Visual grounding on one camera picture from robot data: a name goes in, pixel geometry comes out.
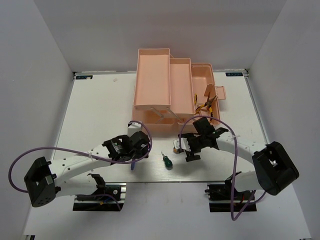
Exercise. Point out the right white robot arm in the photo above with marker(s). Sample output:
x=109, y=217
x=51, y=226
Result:
x=273, y=168

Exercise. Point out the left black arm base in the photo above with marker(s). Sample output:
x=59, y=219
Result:
x=108, y=197

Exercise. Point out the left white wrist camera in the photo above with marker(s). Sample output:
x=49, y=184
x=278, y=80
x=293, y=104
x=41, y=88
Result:
x=133, y=127

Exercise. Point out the yellow needle-nose pliers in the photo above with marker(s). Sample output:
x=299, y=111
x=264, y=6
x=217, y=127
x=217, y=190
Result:
x=197, y=106
x=207, y=105

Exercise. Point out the stubby green orange screwdriver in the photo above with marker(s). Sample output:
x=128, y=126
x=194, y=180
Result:
x=177, y=151

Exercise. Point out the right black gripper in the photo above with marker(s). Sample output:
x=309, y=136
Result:
x=190, y=155

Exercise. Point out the pink plastic toolbox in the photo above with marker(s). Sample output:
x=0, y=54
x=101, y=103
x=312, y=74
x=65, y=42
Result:
x=165, y=88

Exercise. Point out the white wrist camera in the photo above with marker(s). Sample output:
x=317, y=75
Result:
x=133, y=127
x=181, y=144

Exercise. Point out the blue red handle screwdriver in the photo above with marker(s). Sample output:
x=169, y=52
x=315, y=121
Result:
x=132, y=166

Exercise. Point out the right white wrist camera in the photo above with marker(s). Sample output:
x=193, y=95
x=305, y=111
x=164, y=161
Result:
x=181, y=144

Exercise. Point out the right blue table label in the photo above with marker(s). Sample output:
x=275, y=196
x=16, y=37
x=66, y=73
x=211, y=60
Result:
x=234, y=74

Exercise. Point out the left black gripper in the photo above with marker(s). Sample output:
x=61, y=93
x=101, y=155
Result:
x=142, y=152

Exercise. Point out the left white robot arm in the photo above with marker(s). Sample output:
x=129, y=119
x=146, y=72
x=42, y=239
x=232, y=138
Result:
x=45, y=180

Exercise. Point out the blue table label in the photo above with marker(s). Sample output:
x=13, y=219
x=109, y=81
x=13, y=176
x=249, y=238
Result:
x=84, y=77
x=234, y=74

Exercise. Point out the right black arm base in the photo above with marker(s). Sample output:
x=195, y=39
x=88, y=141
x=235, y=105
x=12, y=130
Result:
x=219, y=197

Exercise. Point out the left blue table label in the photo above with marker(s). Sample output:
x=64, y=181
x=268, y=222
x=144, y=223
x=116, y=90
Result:
x=84, y=77

